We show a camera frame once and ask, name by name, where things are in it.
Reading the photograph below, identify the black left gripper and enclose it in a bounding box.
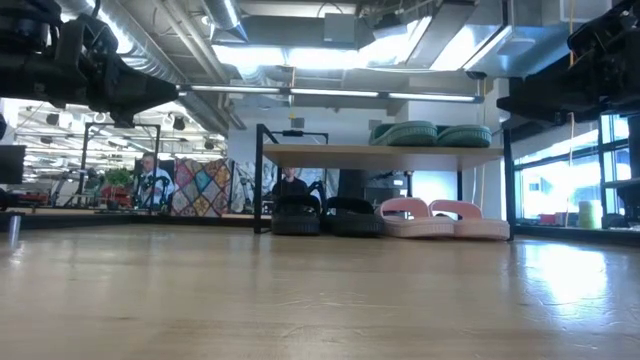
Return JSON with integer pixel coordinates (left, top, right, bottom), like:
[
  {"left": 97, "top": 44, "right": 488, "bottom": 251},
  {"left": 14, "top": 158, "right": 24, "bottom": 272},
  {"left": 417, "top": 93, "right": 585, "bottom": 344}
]
[{"left": 0, "top": 0, "right": 180, "bottom": 127}]

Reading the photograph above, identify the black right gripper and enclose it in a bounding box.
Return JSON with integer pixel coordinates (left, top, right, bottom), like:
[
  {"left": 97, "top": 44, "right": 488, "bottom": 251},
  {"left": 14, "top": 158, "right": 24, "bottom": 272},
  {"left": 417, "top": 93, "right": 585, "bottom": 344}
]
[{"left": 496, "top": 0, "right": 640, "bottom": 125}]

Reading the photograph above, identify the green rubber slide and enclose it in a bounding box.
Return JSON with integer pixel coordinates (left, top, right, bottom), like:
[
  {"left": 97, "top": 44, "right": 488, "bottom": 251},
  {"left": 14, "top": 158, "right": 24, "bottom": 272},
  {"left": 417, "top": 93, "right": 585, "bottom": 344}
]
[
  {"left": 436, "top": 124, "right": 493, "bottom": 149},
  {"left": 368, "top": 120, "right": 439, "bottom": 148}
]

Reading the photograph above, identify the pink rubber slide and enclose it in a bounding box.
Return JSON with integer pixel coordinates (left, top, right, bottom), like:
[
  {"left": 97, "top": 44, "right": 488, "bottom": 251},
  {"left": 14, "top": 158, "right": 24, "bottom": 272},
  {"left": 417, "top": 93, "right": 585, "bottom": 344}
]
[
  {"left": 379, "top": 197, "right": 456, "bottom": 239},
  {"left": 428, "top": 199, "right": 512, "bottom": 242}
]

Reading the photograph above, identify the black rubber slide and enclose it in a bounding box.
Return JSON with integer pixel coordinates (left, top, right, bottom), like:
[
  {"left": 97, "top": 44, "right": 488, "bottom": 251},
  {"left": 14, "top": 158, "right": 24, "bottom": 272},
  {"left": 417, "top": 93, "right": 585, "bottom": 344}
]
[
  {"left": 270, "top": 193, "right": 322, "bottom": 237},
  {"left": 321, "top": 195, "right": 386, "bottom": 238}
]

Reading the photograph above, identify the potted plant in red pot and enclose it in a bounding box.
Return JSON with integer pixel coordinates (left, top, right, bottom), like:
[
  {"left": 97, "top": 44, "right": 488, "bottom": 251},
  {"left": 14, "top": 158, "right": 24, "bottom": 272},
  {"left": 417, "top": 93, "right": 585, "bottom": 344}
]
[{"left": 100, "top": 168, "right": 135, "bottom": 210}]

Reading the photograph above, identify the ceiling light tube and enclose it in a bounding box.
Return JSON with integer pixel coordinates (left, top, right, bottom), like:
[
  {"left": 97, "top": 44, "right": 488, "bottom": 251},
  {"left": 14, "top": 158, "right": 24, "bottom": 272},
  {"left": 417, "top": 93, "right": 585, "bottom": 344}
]
[
  {"left": 289, "top": 87, "right": 381, "bottom": 99},
  {"left": 189, "top": 84, "right": 282, "bottom": 95},
  {"left": 387, "top": 91, "right": 477, "bottom": 104}
]

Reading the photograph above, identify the person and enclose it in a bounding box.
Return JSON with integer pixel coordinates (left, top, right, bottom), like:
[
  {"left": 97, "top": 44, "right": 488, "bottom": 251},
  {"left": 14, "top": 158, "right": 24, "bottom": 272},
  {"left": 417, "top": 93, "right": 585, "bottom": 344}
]
[
  {"left": 271, "top": 166, "right": 312, "bottom": 199},
  {"left": 136, "top": 151, "right": 177, "bottom": 210}
]

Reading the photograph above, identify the green cylinder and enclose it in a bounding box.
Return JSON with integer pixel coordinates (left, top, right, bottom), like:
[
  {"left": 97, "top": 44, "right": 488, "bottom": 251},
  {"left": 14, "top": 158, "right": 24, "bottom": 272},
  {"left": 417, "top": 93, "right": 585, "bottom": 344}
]
[{"left": 577, "top": 199, "right": 604, "bottom": 231}]

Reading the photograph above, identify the colourful patchwork quilt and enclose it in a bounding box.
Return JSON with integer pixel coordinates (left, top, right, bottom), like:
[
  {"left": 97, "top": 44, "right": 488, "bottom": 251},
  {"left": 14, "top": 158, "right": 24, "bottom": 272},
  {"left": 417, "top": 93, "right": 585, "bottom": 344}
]
[{"left": 170, "top": 158, "right": 235, "bottom": 218}]

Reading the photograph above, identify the black computer monitor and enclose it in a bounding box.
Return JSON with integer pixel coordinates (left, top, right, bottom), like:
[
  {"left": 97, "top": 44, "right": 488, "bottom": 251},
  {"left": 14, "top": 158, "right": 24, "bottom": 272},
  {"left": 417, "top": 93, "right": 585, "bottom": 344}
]
[{"left": 0, "top": 144, "right": 27, "bottom": 186}]

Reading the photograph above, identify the black metal stand frame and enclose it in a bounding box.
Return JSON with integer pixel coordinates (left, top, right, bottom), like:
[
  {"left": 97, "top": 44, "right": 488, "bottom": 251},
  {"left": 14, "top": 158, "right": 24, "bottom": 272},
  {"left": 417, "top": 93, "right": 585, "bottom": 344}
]
[{"left": 79, "top": 121, "right": 162, "bottom": 211}]

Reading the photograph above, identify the black metal table frame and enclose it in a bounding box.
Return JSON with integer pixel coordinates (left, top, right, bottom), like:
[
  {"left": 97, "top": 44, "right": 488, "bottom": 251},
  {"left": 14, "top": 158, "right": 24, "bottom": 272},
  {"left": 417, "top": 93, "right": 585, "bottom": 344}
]
[{"left": 0, "top": 209, "right": 640, "bottom": 247}]

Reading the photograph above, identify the silver metal post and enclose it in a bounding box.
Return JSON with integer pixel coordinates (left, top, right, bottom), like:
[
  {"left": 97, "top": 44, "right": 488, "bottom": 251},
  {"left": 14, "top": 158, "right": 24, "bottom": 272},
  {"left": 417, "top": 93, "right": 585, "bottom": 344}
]
[{"left": 7, "top": 213, "right": 22, "bottom": 250}]

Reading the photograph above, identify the wooden shelf with black frame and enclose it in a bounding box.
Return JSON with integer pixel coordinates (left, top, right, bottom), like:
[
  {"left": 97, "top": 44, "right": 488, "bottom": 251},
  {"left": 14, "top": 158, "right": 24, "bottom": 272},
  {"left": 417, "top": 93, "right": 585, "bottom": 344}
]
[{"left": 253, "top": 123, "right": 517, "bottom": 242}]

